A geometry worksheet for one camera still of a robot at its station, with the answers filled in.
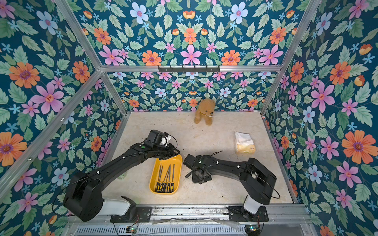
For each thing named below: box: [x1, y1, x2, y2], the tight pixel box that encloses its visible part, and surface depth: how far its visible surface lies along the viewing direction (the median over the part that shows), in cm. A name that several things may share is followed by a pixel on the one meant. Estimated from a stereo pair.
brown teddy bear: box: [193, 98, 216, 126], surface depth 103 cm
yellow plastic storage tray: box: [149, 154, 183, 196], surface depth 88 cm
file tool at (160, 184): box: [158, 164, 164, 193], surface depth 83 cm
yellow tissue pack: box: [234, 131, 256, 154], surface depth 98 cm
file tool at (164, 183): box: [162, 164, 172, 193], surface depth 85 cm
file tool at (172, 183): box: [170, 164, 175, 193], surface depth 84 cm
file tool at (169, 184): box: [167, 171, 171, 193], surface depth 83 cm
